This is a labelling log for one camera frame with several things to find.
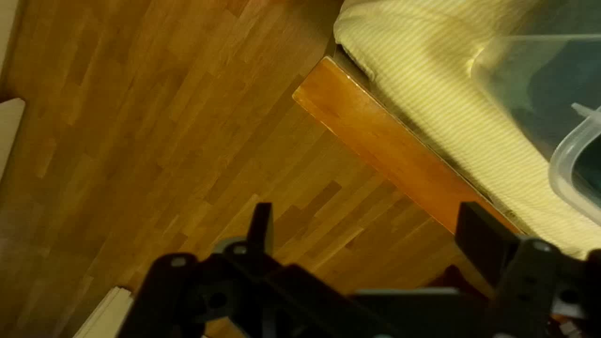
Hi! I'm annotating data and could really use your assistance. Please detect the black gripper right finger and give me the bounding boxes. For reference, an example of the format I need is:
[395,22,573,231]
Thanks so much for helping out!
[455,203,601,338]

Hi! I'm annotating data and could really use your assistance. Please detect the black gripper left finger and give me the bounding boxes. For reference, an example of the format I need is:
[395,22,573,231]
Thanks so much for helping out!
[117,201,402,338]

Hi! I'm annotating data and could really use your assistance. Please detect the clear plastic storage bin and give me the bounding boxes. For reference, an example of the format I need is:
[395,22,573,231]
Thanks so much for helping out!
[474,34,601,223]

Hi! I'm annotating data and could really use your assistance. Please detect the cream yellow bed blanket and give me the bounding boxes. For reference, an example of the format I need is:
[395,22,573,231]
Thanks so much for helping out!
[335,0,601,257]

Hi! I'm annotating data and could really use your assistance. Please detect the wooden bed frame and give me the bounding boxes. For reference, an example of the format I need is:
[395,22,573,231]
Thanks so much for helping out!
[292,54,528,238]

